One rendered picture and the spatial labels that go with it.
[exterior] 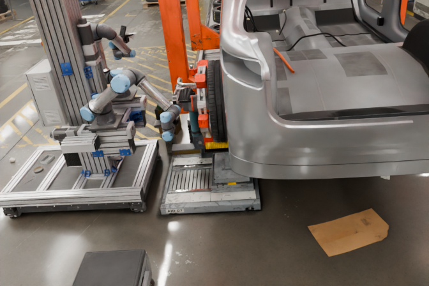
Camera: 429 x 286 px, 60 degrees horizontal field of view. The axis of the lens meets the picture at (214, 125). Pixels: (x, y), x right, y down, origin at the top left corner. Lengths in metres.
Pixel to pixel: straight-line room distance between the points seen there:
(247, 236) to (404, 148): 1.38
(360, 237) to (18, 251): 2.61
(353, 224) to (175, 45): 2.06
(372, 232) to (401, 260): 0.27
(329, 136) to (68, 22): 1.99
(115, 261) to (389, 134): 1.75
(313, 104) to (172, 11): 1.41
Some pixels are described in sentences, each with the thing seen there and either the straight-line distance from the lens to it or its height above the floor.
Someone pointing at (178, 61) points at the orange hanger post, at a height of 1.05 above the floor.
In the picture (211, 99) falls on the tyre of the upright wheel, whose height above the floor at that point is 1.00.
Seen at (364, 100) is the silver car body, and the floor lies 0.92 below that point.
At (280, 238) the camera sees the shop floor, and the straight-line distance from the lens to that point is 2.97.
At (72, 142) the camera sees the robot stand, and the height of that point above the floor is 0.73.
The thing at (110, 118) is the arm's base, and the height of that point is 0.86.
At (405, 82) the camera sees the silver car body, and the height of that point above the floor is 0.98.
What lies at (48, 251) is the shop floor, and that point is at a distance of 3.32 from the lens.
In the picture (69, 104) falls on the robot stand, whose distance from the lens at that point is 3.24.
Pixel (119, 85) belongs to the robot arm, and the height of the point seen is 1.23.
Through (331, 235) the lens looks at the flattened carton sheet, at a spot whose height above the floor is 0.01.
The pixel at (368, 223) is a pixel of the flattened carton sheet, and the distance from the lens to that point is 3.16.
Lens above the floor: 2.15
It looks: 29 degrees down
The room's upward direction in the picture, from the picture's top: 6 degrees counter-clockwise
